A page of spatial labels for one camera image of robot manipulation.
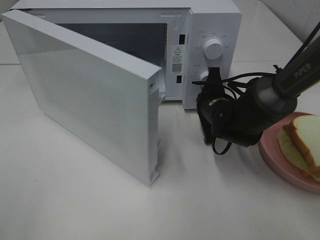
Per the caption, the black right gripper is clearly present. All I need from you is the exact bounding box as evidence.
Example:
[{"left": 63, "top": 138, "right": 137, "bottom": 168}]
[{"left": 196, "top": 67, "right": 237, "bottom": 145}]

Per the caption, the pink round plate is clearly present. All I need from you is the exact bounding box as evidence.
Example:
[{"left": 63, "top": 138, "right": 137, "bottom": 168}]
[{"left": 258, "top": 112, "right": 320, "bottom": 195}]

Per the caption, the white bread sandwich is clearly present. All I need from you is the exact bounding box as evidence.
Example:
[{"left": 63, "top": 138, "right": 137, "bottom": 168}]
[{"left": 277, "top": 115, "right": 320, "bottom": 182}]

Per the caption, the white microwave door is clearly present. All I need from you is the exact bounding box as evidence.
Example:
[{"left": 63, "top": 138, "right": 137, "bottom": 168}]
[{"left": 2, "top": 10, "right": 164, "bottom": 185}]

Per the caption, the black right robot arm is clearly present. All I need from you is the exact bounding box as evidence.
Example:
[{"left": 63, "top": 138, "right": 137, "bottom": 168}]
[{"left": 195, "top": 38, "right": 320, "bottom": 147}]

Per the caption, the lower white timer knob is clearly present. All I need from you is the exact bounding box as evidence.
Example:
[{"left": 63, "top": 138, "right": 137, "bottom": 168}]
[{"left": 200, "top": 70, "right": 209, "bottom": 86}]

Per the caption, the upper white power knob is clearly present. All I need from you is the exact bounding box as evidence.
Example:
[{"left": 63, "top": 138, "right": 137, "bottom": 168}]
[{"left": 203, "top": 37, "right": 225, "bottom": 60}]

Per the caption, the white warning label sticker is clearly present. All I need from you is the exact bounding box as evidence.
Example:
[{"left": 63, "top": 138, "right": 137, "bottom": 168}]
[{"left": 170, "top": 44, "right": 186, "bottom": 74}]

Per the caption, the white microwave oven body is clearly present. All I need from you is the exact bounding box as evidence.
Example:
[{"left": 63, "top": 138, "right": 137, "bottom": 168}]
[{"left": 2, "top": 0, "right": 242, "bottom": 110}]

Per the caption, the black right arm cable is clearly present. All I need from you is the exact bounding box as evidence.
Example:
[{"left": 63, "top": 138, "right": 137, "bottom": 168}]
[{"left": 191, "top": 64, "right": 281, "bottom": 155}]

